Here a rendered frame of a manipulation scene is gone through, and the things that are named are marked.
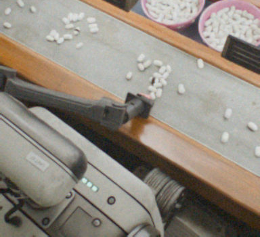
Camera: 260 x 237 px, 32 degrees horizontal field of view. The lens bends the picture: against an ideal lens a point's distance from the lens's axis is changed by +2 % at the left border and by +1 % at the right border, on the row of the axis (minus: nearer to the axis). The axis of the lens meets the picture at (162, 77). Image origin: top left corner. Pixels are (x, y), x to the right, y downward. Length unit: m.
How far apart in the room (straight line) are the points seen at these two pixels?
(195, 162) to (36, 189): 0.96
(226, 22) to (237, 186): 0.69
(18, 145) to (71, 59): 1.19
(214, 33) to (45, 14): 0.73
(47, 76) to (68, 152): 1.16
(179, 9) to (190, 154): 0.66
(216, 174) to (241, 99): 0.31
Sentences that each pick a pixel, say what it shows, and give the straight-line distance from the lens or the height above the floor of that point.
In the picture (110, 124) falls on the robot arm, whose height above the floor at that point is 0.94.
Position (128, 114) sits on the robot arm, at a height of 0.89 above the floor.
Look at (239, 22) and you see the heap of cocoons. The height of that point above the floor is 0.74.
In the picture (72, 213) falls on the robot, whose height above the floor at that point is 1.45.
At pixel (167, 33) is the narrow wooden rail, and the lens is 1.79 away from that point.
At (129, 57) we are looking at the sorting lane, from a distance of 1.77.
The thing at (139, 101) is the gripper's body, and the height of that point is 0.85.
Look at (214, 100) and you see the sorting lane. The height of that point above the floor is 0.74.
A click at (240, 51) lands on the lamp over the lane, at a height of 1.09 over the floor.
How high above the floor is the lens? 2.20
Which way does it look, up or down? 59 degrees down
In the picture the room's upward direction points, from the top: 8 degrees counter-clockwise
